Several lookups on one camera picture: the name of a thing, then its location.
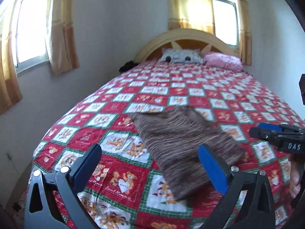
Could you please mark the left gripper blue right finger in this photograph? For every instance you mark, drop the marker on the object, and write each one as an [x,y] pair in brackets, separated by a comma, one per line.
[257,210]

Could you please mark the yellow curtain left window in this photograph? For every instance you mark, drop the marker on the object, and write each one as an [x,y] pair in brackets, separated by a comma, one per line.
[61,50]

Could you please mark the window by headboard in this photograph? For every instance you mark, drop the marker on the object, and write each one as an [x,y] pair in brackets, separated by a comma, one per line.
[226,21]

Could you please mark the brown knitted sweater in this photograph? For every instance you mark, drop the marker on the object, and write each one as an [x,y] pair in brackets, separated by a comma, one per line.
[173,138]

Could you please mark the grey patterned pillow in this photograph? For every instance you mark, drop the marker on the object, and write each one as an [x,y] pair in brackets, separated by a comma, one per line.
[181,56]

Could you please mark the left side window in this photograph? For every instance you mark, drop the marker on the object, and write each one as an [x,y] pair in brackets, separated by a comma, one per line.
[28,44]

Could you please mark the yellow curtain by headboard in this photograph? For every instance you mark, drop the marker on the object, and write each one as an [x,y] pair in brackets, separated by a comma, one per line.
[199,15]

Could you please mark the cream wooden headboard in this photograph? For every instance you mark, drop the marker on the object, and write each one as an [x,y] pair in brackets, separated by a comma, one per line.
[184,39]

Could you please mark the black item beside bed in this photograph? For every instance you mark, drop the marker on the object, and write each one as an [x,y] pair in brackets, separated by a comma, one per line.
[127,66]

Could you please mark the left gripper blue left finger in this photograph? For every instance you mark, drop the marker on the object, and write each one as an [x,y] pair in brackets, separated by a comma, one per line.
[41,210]

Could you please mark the pink pillow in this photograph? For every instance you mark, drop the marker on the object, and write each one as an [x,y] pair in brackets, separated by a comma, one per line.
[223,61]

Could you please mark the person's right hand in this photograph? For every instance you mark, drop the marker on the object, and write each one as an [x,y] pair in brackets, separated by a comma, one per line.
[294,177]

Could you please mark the red patchwork bedspread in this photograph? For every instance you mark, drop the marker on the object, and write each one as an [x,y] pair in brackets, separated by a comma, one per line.
[127,189]

